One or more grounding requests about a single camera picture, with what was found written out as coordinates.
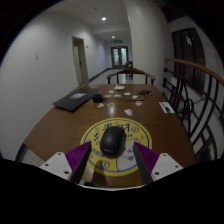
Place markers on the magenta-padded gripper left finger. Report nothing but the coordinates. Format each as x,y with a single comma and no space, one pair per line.
60,164

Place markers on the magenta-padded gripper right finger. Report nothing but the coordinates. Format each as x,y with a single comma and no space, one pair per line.
156,166

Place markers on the black computer mouse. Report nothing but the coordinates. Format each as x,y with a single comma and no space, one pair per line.
112,141

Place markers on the round yellow printed mouse pad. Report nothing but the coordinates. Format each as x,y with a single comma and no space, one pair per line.
140,133

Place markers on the white paper card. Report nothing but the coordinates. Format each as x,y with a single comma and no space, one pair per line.
166,107

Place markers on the small white plastic piece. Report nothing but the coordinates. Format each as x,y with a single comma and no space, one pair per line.
128,112

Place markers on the black closed laptop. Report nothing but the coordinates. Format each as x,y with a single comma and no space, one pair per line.
76,99

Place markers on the small black box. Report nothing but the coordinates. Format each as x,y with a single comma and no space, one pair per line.
97,98

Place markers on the small white box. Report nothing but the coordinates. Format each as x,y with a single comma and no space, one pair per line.
119,88

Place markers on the wooden armchair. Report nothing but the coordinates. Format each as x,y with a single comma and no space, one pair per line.
131,71

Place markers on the wooden side door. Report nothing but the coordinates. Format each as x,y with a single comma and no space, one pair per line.
80,63

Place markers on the dark window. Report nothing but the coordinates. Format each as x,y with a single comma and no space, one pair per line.
188,60

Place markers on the glass double door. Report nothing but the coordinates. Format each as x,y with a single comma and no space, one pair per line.
119,57

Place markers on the green exit sign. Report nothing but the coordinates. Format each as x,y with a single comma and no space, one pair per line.
118,41

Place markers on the white wall switch plate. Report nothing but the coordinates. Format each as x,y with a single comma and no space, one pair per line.
36,56

